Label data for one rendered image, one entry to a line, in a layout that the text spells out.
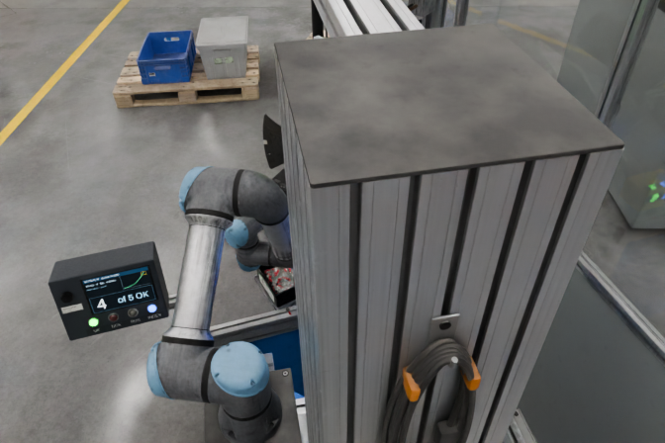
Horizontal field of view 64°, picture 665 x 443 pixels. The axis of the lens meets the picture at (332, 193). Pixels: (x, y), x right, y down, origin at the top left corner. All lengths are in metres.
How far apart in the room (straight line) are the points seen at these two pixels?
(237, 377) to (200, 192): 0.43
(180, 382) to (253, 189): 0.45
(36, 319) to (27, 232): 0.74
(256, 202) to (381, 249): 0.84
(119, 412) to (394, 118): 2.42
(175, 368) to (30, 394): 1.78
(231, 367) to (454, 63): 0.85
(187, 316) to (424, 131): 0.91
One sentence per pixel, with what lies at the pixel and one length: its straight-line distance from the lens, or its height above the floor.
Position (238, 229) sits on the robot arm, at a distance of 1.55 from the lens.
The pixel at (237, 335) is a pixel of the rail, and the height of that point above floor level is 0.83.
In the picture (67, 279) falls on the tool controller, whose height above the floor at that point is 1.25.
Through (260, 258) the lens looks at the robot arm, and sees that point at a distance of 1.63.
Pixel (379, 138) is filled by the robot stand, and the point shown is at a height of 2.03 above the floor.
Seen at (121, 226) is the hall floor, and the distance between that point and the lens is 3.57.
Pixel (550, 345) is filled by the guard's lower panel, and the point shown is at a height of 0.56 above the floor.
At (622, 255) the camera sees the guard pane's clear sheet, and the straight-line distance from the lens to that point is 1.76.
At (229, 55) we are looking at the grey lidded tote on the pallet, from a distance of 4.59.
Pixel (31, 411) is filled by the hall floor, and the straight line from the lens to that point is 2.91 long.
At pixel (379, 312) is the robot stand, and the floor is 1.87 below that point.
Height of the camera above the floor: 2.26
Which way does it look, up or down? 40 degrees down
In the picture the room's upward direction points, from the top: 1 degrees counter-clockwise
